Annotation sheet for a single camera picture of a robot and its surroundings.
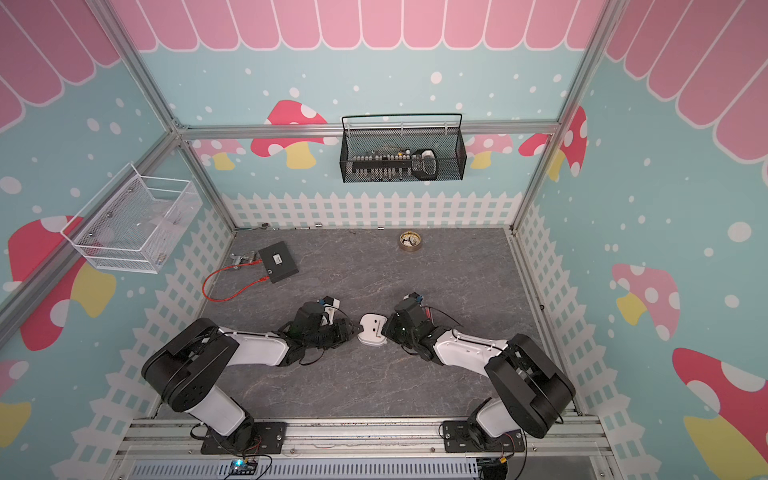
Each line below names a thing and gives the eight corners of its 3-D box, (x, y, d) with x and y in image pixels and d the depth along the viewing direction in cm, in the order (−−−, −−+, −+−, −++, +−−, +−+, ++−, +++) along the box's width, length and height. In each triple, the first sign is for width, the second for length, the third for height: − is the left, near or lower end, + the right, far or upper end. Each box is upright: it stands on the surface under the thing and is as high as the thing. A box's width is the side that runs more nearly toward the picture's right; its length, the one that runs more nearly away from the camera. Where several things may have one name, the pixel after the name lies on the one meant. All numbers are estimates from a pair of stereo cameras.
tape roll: (399, 251, 116) (399, 248, 115) (399, 234, 122) (399, 231, 120) (421, 251, 116) (422, 248, 115) (420, 234, 122) (420, 231, 120)
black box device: (273, 284, 106) (270, 280, 104) (259, 254, 115) (257, 250, 113) (299, 272, 110) (297, 268, 107) (284, 244, 118) (282, 239, 116)
